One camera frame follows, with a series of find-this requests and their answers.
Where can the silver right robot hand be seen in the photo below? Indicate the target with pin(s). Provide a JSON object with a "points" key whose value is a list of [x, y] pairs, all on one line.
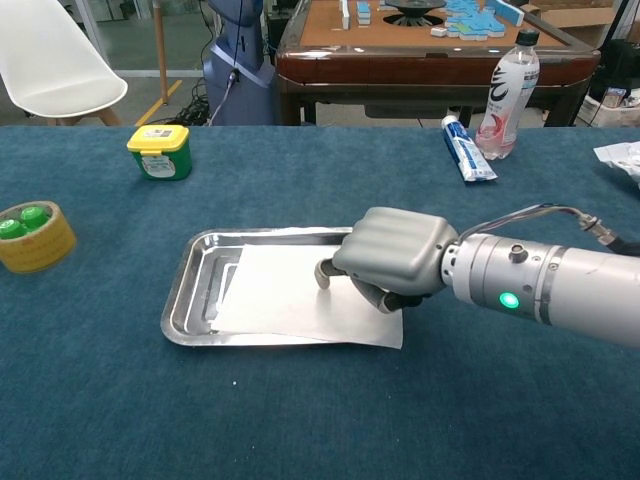
{"points": [[395, 250]]}

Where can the white paper sheet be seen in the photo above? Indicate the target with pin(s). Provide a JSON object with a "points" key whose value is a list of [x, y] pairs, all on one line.
{"points": [[280, 300]]}

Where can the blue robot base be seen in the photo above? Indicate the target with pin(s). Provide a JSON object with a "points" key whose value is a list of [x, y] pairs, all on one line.
{"points": [[245, 95]]}

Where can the stainless steel tray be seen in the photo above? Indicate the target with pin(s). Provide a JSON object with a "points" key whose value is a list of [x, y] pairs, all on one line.
{"points": [[200, 260]]}

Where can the dark teal carpeted table surface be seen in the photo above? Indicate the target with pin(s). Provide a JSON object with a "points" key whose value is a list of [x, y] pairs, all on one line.
{"points": [[300, 425]]}

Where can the blue white toothpaste tube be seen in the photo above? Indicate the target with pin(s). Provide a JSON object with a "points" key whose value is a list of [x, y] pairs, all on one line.
{"points": [[467, 152]]}

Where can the brown mahjong table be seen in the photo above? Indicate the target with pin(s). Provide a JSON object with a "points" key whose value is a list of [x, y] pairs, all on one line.
{"points": [[400, 65]]}

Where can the clear pink drink bottle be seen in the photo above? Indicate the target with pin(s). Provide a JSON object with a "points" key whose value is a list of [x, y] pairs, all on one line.
{"points": [[505, 100]]}

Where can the single white mahjong tile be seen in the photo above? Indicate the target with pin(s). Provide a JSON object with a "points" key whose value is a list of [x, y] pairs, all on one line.
{"points": [[439, 32]]}

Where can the black mahjong table dial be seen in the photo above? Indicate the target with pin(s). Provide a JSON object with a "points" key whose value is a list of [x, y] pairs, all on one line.
{"points": [[412, 15]]}

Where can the blue mahjong tile stack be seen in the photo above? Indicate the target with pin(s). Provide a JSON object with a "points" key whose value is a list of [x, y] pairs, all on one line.
{"points": [[364, 12]]}

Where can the blue mahjong tile pile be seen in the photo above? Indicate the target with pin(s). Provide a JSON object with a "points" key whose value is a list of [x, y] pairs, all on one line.
{"points": [[475, 22]]}

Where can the white upright mahjong tile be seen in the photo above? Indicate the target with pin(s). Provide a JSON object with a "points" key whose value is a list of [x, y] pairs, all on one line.
{"points": [[344, 14]]}

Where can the crumpled white paper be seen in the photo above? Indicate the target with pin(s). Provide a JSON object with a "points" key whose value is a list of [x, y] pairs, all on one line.
{"points": [[622, 157]]}

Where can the green jar yellow lid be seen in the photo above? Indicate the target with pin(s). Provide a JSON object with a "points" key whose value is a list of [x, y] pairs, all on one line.
{"points": [[160, 160]]}

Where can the white printed box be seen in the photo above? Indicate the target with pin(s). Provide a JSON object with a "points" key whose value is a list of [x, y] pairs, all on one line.
{"points": [[610, 112]]}

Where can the long mahjong tile row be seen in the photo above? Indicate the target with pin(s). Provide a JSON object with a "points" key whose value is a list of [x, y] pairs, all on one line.
{"points": [[507, 12]]}

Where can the black case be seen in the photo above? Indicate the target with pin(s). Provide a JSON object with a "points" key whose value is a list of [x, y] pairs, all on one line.
{"points": [[620, 65]]}

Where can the cardboard box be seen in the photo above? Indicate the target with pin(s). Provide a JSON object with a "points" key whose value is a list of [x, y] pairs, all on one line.
{"points": [[575, 17]]}

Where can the wooden pole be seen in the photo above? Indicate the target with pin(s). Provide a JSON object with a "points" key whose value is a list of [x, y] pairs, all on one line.
{"points": [[161, 50]]}

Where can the yellow tape roll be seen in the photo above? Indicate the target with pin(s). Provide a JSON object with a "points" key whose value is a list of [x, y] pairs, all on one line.
{"points": [[45, 250]]}

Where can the green bottle cap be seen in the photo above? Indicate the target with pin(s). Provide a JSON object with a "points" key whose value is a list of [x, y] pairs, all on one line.
{"points": [[34, 216], [11, 229]]}

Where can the white shell chair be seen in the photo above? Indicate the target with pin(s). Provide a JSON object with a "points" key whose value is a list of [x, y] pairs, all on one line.
{"points": [[50, 65]]}

